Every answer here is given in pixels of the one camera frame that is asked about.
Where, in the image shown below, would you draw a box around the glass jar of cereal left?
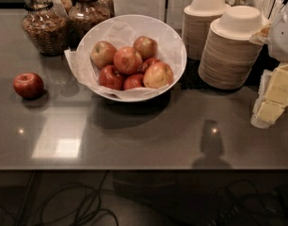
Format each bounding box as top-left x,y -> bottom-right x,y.
22,0 -> 70,56

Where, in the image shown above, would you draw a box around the glass jar of cereal right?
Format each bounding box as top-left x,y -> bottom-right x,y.
69,0 -> 110,39

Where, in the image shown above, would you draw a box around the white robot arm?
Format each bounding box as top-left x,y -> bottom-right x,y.
250,2 -> 288,129

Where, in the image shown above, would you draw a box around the stack of paper bowls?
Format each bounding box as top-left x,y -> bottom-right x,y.
182,0 -> 229,60
198,6 -> 263,90

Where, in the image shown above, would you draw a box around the front stack of paper bowls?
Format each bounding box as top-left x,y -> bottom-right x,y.
198,6 -> 263,90

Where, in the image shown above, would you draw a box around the yellow apple front right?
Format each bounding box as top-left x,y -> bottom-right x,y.
143,62 -> 174,89

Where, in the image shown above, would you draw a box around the yellow-red apple left in bowl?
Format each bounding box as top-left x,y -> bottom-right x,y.
90,40 -> 117,69

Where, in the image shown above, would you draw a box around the small red apple front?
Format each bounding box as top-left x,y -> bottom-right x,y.
123,73 -> 144,90

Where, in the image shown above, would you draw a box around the red-yellow apple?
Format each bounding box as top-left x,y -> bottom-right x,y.
133,36 -> 158,60
113,46 -> 142,75

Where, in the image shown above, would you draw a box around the white bowl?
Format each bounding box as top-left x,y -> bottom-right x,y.
75,14 -> 188,103

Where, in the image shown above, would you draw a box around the small red apple behind right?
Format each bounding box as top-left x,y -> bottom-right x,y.
138,57 -> 159,74

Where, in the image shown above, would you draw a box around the dark red apple front left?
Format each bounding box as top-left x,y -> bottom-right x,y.
99,65 -> 125,90

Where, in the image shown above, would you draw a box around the black cables under table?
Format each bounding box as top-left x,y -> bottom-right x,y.
0,170 -> 120,226

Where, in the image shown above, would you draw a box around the red apple on table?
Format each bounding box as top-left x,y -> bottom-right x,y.
12,73 -> 44,100

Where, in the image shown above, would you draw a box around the black mat under bowl stacks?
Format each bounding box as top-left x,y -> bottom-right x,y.
179,46 -> 280,90

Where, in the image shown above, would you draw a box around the small red apple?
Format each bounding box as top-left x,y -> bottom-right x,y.
138,57 -> 159,74
123,73 -> 144,90

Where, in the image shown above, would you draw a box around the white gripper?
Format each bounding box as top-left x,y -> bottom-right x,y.
249,24 -> 288,129

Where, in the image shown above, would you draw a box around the rear stack of paper bowls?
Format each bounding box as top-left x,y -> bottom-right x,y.
182,0 -> 229,60

